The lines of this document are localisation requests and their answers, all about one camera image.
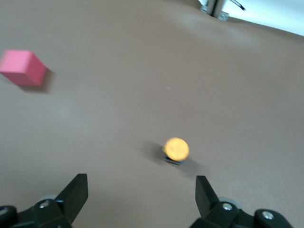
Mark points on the slim stand pole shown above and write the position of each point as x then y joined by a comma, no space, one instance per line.
217,7

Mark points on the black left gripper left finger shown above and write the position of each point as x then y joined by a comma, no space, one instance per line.
71,199

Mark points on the yellow push button switch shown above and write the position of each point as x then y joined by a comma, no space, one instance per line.
177,148

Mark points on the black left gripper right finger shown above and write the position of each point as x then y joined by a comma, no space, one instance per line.
206,202

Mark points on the brown table cover sheet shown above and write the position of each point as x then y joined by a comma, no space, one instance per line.
118,107

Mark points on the pink foam cube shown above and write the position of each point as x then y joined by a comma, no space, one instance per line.
21,66

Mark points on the metal table edge bracket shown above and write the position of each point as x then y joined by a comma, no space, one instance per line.
223,16

